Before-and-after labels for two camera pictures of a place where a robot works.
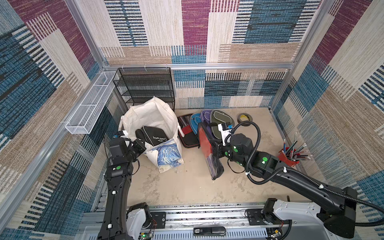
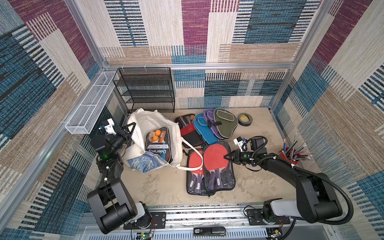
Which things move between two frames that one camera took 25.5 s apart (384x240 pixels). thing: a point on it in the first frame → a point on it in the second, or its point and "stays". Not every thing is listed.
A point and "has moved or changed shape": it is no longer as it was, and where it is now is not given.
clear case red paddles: [205, 137] → [196, 184]
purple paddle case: [205, 115] has moved or changed shape
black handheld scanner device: [217, 231] stays
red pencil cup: [289, 156] stays
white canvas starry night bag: [155, 113] has moved or changed shape
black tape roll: [245, 124] stays
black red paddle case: [190, 140] stays
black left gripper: [140, 147] → [128, 134]
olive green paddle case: [218, 116] has moved or changed shape
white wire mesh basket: [82, 120] stays
